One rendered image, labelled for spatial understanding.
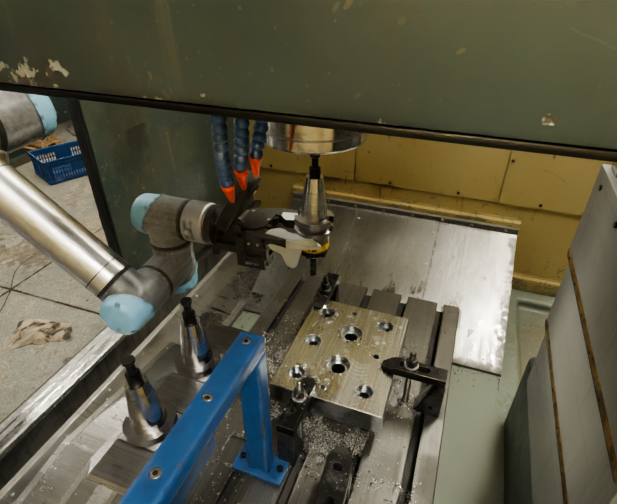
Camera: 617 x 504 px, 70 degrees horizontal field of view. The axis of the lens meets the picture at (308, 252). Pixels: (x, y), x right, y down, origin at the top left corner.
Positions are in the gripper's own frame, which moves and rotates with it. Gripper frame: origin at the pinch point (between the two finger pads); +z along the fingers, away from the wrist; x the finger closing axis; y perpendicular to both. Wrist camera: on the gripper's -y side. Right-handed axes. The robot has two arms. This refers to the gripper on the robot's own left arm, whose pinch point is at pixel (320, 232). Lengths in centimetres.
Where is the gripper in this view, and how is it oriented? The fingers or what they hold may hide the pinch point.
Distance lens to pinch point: 72.0
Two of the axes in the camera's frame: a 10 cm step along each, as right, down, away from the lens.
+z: 9.4, 1.8, -2.9
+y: 0.1, 8.4, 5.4
